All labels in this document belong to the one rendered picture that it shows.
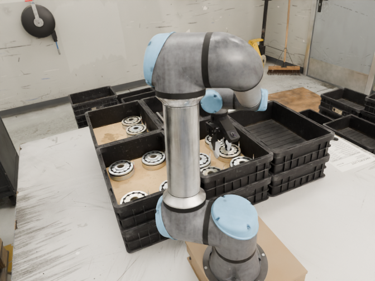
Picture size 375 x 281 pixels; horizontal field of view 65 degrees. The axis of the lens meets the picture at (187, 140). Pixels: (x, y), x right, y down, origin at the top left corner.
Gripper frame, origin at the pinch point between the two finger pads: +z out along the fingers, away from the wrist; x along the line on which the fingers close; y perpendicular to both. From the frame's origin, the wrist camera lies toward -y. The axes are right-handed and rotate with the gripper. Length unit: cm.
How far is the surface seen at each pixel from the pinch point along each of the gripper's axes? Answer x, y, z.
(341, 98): -180, 72, 46
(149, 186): 33.5, 0.3, 2.1
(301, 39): -290, 228, 35
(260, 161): -3.0, -19.9, -7.3
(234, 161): 0.0, -8.2, -1.3
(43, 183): 72, 47, 15
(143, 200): 41.0, -16.4, -7.6
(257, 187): -2.6, -19.8, 4.9
